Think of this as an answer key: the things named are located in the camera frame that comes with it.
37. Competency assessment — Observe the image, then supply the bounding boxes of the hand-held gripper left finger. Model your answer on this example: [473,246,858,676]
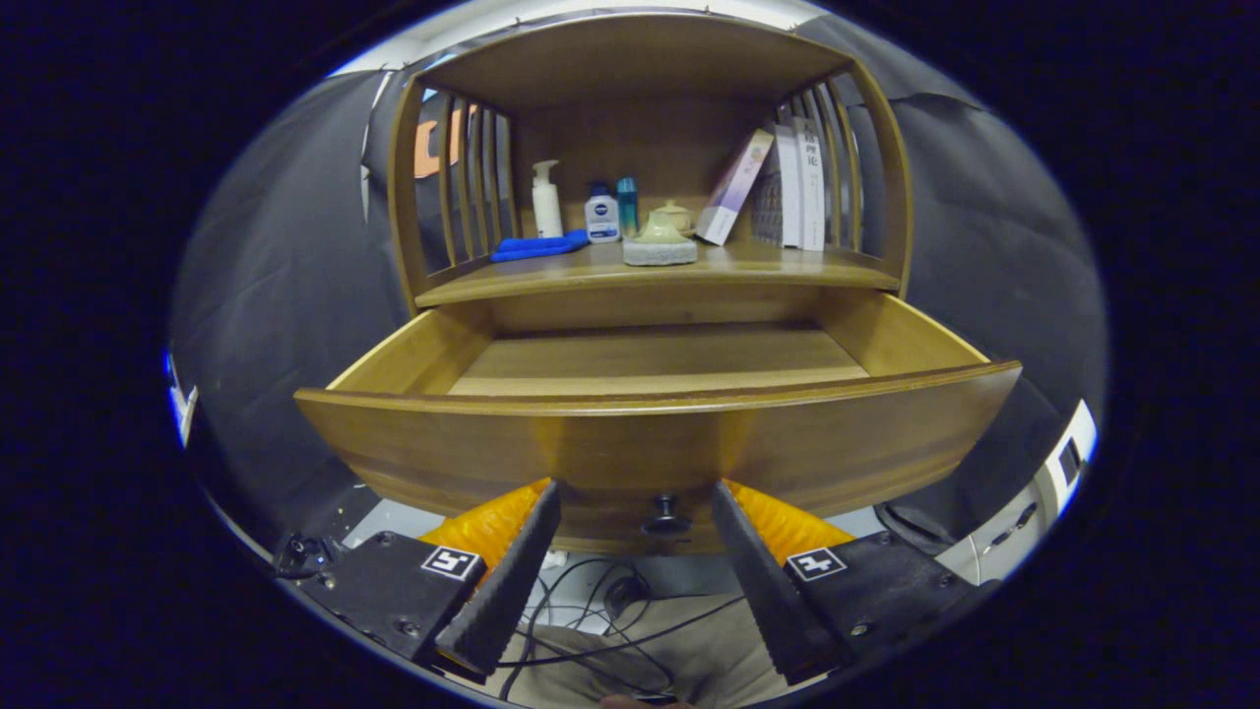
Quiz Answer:
[279,480,563,680]

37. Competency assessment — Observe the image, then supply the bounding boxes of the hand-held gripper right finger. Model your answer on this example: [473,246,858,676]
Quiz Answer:
[711,478,1000,687]

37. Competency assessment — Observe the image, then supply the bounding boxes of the wooden drawer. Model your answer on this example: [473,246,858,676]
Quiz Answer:
[293,288,1023,557]

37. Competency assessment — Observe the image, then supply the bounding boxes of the green handled scrub pad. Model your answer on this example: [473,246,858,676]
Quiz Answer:
[622,211,699,267]

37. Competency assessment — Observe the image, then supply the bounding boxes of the wooden countertop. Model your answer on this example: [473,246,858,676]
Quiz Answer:
[413,236,902,308]

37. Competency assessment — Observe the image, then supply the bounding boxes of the small black device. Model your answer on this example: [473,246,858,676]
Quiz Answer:
[272,532,331,580]

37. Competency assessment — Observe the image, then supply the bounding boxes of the white panel with sockets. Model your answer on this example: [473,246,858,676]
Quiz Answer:
[970,399,1099,584]

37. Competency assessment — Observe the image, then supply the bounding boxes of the blue folded cloth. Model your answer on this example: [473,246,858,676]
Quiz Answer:
[489,229,590,263]

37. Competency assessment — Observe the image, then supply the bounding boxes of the white lotion bottle blue cap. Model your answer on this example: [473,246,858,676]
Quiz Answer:
[585,181,621,244]

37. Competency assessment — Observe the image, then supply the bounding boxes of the black backdrop cloth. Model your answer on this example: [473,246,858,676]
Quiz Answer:
[169,15,1108,552]

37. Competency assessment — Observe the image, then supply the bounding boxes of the white pump bottle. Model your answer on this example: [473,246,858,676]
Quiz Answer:
[532,160,564,239]

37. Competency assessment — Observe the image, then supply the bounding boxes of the patterned cover book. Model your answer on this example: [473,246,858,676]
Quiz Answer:
[753,123,800,248]

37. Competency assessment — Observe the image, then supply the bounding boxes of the purple and white book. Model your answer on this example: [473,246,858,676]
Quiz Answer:
[695,128,776,246]

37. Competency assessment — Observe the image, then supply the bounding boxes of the tangled black cables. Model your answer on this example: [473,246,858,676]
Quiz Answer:
[497,556,746,705]

